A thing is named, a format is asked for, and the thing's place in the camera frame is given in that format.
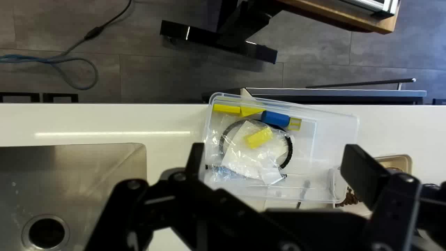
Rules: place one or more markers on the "wooden table edge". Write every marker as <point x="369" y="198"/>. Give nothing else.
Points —
<point x="340" y="13"/>

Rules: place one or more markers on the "small yellow cap piece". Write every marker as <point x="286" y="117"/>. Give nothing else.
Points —
<point x="259" y="136"/>

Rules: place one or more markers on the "black stand base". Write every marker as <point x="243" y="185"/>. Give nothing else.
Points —
<point x="237" y="20"/>

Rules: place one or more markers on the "stainless steel sink basin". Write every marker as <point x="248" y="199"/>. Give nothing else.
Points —
<point x="50" y="196"/>

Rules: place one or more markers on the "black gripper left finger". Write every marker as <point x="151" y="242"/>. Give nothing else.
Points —
<point x="192" y="165"/>

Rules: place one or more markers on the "clear plastic storage bin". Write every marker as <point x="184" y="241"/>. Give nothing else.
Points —
<point x="314" y="170"/>

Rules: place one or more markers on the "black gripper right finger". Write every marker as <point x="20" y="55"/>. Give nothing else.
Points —
<point x="362" y="172"/>

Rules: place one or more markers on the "yellow marker in bin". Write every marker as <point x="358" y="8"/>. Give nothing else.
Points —
<point x="238" y="110"/>

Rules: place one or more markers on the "clear plastic bag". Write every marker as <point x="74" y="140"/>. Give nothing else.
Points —
<point x="233" y="160"/>

